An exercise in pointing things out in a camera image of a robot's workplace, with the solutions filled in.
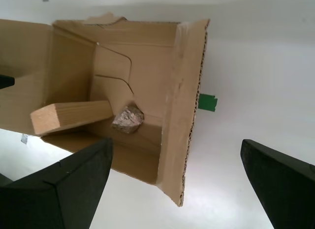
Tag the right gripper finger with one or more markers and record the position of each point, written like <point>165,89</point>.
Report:
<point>61,194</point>
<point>290,189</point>

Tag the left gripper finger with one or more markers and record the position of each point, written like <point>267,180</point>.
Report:
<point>7,82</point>

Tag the light wooden block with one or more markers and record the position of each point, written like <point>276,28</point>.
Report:
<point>73,113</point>

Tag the speckled beige rock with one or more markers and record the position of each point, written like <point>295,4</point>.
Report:
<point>128,119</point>

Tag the brown cardboard box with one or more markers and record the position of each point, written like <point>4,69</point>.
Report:
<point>147,66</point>

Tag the green tape piece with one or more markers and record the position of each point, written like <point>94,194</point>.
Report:
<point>209,102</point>

